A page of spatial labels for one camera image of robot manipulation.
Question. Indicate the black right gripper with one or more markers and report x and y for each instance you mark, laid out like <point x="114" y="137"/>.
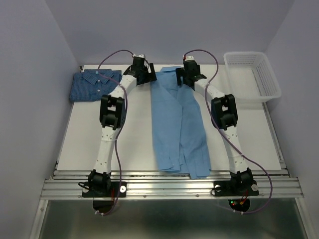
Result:
<point x="180" y="72"/>

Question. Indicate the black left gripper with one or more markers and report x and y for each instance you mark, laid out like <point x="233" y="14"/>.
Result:
<point x="150" y="77"/>

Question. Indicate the light blue long sleeve shirt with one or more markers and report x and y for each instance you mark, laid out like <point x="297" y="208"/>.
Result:
<point x="178" y="133"/>

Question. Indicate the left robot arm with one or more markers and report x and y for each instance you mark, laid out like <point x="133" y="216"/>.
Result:
<point x="113" y="110"/>

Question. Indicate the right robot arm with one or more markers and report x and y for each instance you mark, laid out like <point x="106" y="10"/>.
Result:
<point x="223" y="112"/>

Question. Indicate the blue plaid folded shirt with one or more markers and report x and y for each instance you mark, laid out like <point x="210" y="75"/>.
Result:
<point x="90" y="85"/>

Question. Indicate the white plastic mesh basket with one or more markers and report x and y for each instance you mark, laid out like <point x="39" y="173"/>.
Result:
<point x="251" y="77"/>

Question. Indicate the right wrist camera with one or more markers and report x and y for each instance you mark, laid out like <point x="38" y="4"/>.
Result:
<point x="188" y="58"/>

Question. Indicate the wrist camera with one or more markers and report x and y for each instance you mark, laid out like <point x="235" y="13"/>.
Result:
<point x="188" y="58"/>
<point x="139" y="55"/>

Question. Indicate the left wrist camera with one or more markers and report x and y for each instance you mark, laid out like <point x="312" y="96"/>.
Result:
<point x="139" y="55"/>

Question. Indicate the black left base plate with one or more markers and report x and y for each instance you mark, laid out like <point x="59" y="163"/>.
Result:
<point x="114" y="189"/>

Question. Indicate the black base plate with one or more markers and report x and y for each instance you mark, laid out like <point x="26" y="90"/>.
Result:
<point x="227" y="189"/>
<point x="114" y="189"/>

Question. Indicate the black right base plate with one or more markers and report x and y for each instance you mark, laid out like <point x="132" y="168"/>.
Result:
<point x="227" y="189"/>

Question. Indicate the aluminium mounting rail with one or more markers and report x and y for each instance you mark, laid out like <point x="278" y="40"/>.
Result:
<point x="151" y="185"/>

